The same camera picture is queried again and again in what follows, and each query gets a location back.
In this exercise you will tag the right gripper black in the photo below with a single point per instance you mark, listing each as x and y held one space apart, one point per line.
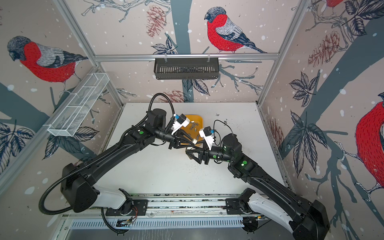
206 155

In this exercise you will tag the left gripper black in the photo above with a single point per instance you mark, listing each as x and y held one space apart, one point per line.
176 139

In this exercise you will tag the yellow plastic tray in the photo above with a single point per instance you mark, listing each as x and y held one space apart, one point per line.
190 128

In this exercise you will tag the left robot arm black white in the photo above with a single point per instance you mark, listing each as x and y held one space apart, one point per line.
79 183

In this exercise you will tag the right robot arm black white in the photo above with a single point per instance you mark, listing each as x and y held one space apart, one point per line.
305 220

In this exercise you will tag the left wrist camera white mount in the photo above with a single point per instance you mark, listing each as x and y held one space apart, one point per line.
180 121

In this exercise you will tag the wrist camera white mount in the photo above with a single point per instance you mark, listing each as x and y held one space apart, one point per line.
180 121
207 135

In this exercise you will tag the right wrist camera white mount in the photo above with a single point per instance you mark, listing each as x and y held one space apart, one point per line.
207 135

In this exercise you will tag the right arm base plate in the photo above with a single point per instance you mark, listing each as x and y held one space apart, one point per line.
236 207

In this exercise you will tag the black wall basket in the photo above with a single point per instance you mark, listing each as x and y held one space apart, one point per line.
187 69

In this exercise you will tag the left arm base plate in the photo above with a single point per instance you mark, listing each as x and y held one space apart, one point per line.
131 208

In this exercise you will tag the white wire mesh shelf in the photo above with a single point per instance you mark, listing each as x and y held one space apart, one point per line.
74 113

